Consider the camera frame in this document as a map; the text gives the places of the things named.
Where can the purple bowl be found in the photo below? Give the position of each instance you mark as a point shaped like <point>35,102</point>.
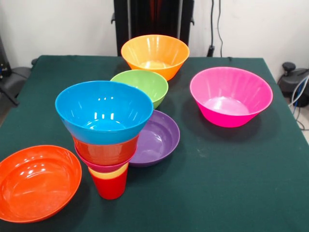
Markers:
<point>159,137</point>

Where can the blue bowl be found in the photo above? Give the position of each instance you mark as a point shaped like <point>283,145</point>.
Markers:
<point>104,113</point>

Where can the red cup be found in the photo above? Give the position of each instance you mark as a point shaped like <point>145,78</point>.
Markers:
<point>110,188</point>

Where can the stack of yellow cups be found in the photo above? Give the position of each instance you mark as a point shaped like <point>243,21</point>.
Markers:
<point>108,175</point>

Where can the large light orange bowl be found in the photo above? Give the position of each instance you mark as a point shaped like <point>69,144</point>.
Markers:
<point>154,53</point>

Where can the large red-orange bowl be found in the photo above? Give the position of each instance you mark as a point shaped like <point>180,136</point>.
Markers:
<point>36,186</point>

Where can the dark green table cloth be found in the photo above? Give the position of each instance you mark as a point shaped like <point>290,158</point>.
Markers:
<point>212,159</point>

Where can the black chair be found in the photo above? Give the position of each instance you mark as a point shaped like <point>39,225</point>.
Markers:
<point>17,77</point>

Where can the large magenta bowl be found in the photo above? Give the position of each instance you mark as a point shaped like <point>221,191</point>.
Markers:
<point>231,96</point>

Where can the small orange bowl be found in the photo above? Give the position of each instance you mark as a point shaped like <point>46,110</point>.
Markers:
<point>106,152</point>

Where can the small crimson bowl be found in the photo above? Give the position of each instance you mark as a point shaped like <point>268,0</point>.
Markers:
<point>104,167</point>

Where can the green bowl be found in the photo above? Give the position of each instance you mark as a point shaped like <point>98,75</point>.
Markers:
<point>147,82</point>

